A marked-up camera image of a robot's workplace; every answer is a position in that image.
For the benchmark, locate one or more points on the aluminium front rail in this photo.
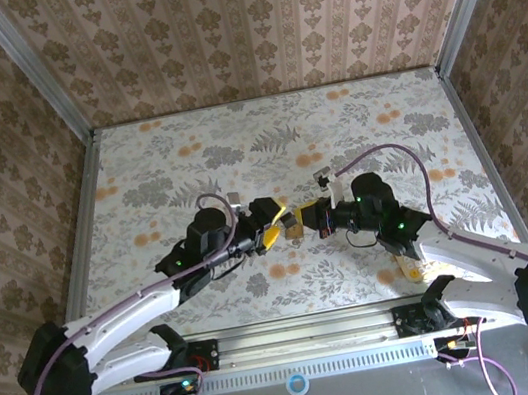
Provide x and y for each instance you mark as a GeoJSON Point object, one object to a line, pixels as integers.
{"type": "Point", "coordinates": [308, 337]}

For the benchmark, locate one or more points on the small black controller board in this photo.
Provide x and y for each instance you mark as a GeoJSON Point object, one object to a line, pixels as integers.
{"type": "Point", "coordinates": [453, 344]}
{"type": "Point", "coordinates": [184, 387]}

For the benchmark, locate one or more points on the aluminium table side rail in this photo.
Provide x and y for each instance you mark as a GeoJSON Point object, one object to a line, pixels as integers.
{"type": "Point", "coordinates": [496, 168]}
{"type": "Point", "coordinates": [80, 238]}

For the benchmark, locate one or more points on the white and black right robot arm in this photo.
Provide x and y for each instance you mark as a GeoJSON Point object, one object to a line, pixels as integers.
{"type": "Point", "coordinates": [466, 255]}

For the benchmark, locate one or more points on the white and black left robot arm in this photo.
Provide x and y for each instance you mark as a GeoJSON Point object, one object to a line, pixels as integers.
{"type": "Point", "coordinates": [120, 307]}

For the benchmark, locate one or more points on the blue tape roll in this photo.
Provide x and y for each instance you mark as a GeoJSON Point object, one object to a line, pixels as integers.
{"type": "Point", "coordinates": [289, 387]}

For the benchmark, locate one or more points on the yellow calculator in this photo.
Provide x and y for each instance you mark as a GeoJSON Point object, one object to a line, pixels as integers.
{"type": "Point", "coordinates": [413, 271]}

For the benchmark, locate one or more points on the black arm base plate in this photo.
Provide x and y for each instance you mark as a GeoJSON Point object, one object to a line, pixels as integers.
{"type": "Point", "coordinates": [209, 356]}
{"type": "Point", "coordinates": [406, 320]}

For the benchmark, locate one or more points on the floral patterned table cover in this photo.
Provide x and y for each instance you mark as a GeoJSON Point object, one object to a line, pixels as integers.
{"type": "Point", "coordinates": [182, 135]}

